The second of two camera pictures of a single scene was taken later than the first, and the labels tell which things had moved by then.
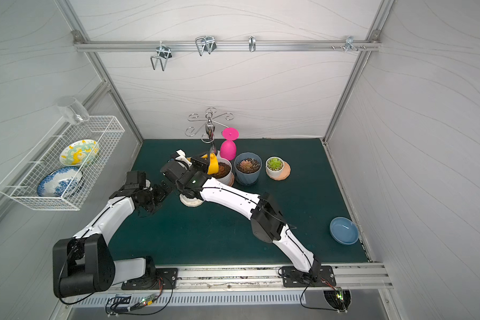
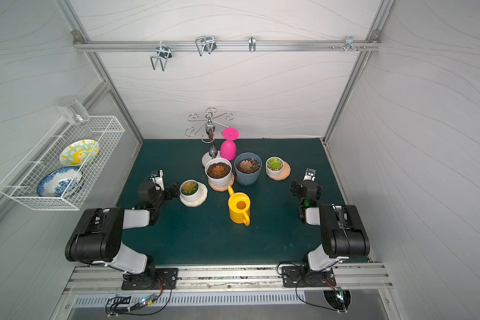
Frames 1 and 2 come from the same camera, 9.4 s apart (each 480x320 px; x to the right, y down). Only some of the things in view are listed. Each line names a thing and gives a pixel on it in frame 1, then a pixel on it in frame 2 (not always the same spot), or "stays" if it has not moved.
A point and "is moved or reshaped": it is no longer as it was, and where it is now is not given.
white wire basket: x=61 y=175 stays
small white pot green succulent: x=274 y=166 stays
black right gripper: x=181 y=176 → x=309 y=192
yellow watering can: x=213 y=167 is moved or reshaped
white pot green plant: x=190 y=202 stays
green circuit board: x=147 y=301 stays
